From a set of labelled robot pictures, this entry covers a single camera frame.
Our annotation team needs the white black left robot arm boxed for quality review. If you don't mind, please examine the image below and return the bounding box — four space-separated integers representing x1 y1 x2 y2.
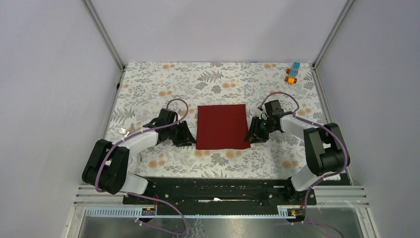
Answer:
82 109 196 204

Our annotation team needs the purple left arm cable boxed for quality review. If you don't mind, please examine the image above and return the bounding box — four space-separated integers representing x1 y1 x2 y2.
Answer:
94 98 190 237

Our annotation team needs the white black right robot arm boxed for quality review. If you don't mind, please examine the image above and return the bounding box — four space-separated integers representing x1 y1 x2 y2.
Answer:
245 100 350 204

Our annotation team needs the left aluminium frame post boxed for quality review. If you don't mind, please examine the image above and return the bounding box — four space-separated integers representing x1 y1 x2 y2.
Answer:
81 0 126 71

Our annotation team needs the blue orange toy car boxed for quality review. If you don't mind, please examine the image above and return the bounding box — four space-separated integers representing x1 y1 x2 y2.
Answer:
285 62 301 84

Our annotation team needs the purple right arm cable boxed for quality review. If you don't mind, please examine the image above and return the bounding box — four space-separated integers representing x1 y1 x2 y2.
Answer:
258 91 349 238

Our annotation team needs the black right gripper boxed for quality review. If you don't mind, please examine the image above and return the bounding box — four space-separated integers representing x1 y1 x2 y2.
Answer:
244 116 277 144

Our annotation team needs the white slotted cable duct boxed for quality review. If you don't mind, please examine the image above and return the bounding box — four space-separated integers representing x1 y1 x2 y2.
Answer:
85 205 301 220

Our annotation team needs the right aluminium frame post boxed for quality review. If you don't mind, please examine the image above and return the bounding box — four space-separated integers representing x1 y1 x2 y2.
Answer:
312 0 355 68

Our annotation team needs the aluminium frame post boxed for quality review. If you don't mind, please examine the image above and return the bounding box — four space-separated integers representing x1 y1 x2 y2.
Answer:
312 0 355 68
81 0 126 71

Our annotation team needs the dark red cloth napkin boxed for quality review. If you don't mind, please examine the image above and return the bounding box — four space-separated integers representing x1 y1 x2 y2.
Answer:
196 104 251 150

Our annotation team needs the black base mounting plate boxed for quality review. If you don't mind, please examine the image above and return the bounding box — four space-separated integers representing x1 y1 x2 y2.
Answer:
123 172 353 216

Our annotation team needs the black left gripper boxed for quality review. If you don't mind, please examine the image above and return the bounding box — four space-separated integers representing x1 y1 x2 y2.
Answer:
166 120 197 146

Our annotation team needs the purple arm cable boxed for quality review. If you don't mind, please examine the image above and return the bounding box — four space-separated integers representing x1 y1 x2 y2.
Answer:
258 91 349 238
94 98 190 237

